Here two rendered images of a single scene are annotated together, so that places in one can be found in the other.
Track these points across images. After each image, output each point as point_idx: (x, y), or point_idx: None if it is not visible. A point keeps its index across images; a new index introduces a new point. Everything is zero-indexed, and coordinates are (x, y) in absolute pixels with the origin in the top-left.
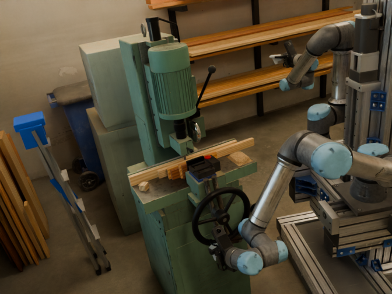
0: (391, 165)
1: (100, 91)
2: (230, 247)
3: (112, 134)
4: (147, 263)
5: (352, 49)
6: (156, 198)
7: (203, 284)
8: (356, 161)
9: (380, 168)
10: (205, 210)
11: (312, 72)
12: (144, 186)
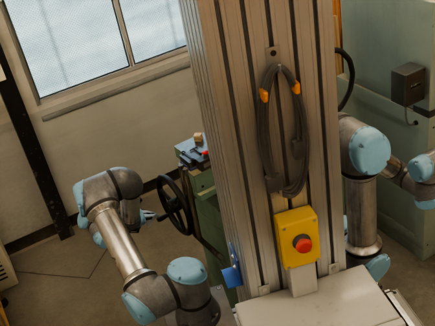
0: (125, 270)
1: (344, 28)
2: (118, 211)
3: (347, 84)
4: None
5: (345, 176)
6: (180, 151)
7: (219, 266)
8: (96, 222)
9: (112, 255)
10: (211, 200)
11: (419, 182)
12: (193, 136)
